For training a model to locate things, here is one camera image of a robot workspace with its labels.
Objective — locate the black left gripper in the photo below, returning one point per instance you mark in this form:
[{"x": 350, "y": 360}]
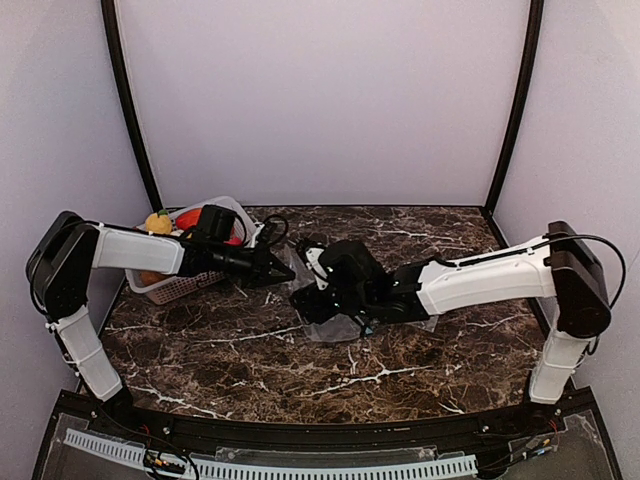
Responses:
[{"x": 258, "y": 265}]

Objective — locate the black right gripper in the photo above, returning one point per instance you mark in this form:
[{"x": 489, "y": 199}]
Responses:
[{"x": 310, "y": 282}]

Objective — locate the clear zip bag blue zipper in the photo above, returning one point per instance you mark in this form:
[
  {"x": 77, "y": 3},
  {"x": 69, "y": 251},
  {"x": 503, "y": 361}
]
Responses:
[{"x": 313, "y": 296}]

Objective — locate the yellow orange toy peach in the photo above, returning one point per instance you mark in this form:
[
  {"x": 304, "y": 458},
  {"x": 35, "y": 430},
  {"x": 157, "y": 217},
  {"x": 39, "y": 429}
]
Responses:
[{"x": 159, "y": 223}]

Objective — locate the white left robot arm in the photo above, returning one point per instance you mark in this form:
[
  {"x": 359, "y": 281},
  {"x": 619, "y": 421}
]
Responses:
[{"x": 59, "y": 271}]

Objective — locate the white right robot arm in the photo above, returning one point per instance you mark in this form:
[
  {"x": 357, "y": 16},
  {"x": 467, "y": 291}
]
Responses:
[{"x": 556, "y": 265}]

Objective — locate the orange toy mango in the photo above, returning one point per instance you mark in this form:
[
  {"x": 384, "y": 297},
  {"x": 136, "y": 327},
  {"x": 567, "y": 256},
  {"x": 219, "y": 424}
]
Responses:
[{"x": 188, "y": 219}]

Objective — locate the white plastic mesh basket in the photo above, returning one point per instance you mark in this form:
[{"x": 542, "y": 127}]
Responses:
[{"x": 174, "y": 287}]

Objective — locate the brown toy potato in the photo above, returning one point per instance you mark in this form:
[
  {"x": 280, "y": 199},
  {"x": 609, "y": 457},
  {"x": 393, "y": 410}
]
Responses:
[{"x": 149, "y": 278}]

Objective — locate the white slotted cable duct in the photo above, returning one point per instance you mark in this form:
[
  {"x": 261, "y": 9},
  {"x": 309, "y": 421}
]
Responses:
[{"x": 235, "y": 463}]

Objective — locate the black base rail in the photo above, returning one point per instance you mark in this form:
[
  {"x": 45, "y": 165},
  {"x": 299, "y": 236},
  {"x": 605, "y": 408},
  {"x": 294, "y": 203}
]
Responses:
[{"x": 471, "y": 432}]

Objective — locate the black frame post left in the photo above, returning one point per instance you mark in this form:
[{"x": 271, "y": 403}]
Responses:
[{"x": 126, "y": 100}]

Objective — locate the black frame post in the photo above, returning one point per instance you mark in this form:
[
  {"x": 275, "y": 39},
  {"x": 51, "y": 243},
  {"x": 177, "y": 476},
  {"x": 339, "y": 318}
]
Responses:
[
  {"x": 525, "y": 73},
  {"x": 126, "y": 100}
]

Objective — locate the black frame post right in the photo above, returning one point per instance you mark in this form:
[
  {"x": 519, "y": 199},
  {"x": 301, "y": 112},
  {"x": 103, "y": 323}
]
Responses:
[{"x": 525, "y": 73}]

